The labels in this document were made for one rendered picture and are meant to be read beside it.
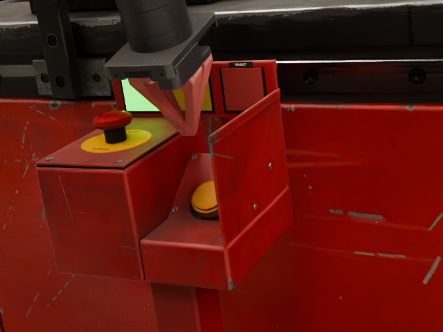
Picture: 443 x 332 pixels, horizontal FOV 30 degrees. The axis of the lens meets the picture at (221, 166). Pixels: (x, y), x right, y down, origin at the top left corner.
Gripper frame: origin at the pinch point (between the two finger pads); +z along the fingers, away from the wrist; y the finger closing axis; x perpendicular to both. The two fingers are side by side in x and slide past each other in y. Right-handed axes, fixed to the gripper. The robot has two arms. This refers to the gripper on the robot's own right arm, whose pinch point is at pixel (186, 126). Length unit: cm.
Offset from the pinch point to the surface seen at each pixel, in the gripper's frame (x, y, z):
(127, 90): 12.8, 10.3, 1.9
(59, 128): 33.4, 20.6, 13.5
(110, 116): 9.2, 1.4, -0.2
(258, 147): -4.9, 3.4, 4.5
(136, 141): 7.1, 1.2, 2.6
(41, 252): 42, 16, 33
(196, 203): 0.8, -1.0, 8.3
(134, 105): 12.2, 9.9, 3.6
